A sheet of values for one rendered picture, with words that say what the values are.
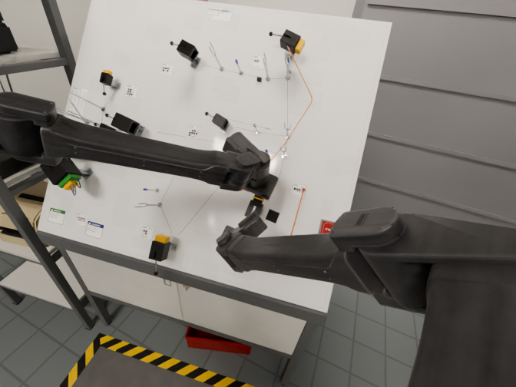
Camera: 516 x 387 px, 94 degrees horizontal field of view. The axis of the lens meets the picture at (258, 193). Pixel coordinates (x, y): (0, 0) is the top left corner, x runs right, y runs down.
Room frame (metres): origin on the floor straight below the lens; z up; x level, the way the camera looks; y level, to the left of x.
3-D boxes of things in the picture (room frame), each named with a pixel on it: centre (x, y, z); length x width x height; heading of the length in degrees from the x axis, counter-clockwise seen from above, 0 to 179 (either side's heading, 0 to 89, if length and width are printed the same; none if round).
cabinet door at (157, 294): (0.63, 0.56, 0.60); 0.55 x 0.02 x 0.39; 80
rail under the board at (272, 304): (0.56, 0.30, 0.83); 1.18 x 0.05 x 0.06; 80
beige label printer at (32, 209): (0.85, 1.08, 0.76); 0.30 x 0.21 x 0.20; 173
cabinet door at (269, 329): (0.53, 0.02, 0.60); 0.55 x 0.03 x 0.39; 80
